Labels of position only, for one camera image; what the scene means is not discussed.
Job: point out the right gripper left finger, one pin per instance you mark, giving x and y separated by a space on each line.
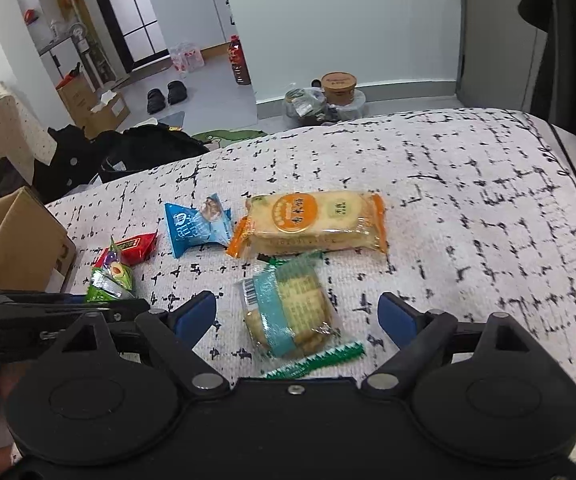
171 339

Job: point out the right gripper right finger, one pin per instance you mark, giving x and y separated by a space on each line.
420 337

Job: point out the bright green snack packet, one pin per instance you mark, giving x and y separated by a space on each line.
111 278

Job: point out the red candy bar wrapper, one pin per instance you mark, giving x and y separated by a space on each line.
137 249

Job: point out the light blue snack packet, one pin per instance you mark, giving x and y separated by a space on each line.
190 227

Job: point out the teal biscuit pack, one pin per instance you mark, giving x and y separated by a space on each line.
291 322

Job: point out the brown cardboard box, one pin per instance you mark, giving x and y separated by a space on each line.
36 253

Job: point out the orange rice cracker pack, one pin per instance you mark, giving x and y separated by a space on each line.
289 224

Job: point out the white patterned bed blanket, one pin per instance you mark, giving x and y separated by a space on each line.
481 217

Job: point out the black clothes pile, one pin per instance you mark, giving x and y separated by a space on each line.
109 156

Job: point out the green crocodile rug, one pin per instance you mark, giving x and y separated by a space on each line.
214 139

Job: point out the left black slipper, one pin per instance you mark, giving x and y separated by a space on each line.
156 101

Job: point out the black slipper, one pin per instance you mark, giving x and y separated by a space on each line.
177 92
156 101

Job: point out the floor cardboard box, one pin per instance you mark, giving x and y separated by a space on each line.
92 113

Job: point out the wooden table with cloth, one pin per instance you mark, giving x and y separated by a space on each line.
23 143

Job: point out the right black slipper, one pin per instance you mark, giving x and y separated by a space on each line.
177 92

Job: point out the grey plastic bag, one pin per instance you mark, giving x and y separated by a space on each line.
309 106

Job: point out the brown lidded paper bucket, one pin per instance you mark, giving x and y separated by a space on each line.
339 88

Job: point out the pink plastic bag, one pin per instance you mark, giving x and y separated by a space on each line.
186 58

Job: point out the red oil bottle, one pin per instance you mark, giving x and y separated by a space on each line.
238 61

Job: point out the white kitchen cabinet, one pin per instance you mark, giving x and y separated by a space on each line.
204 23

